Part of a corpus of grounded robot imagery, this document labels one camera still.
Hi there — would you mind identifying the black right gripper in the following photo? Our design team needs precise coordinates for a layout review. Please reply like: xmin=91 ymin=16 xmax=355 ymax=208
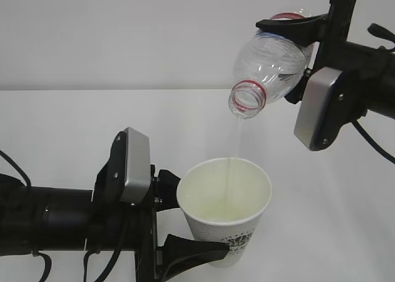
xmin=256 ymin=0 xmax=359 ymax=104

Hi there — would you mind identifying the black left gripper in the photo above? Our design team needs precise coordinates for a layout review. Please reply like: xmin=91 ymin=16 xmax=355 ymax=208
xmin=135 ymin=164 xmax=230 ymax=281

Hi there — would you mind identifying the clear water bottle red label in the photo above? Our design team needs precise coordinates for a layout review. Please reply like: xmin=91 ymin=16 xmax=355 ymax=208
xmin=228 ymin=7 xmax=314 ymax=120

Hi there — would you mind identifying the white paper cup green logo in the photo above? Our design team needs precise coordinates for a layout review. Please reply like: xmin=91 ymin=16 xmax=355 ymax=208
xmin=176 ymin=158 xmax=272 ymax=268

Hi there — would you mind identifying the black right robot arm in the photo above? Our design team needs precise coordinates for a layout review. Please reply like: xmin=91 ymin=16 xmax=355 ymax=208
xmin=256 ymin=0 xmax=394 ymax=151

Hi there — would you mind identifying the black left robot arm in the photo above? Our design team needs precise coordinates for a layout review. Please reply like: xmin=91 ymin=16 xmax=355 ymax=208
xmin=1 ymin=128 xmax=229 ymax=281

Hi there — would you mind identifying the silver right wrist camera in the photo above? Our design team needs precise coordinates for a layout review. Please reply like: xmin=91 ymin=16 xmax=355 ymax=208
xmin=294 ymin=67 xmax=342 ymax=151

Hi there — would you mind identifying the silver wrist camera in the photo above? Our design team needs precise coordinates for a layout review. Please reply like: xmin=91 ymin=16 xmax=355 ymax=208
xmin=294 ymin=67 xmax=342 ymax=151
xmin=120 ymin=127 xmax=151 ymax=205

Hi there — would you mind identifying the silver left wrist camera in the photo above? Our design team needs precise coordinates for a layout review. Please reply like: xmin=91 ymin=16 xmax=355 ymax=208
xmin=120 ymin=127 xmax=151 ymax=205

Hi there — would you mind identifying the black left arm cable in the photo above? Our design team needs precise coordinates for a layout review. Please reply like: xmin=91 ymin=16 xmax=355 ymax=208
xmin=0 ymin=149 xmax=130 ymax=282

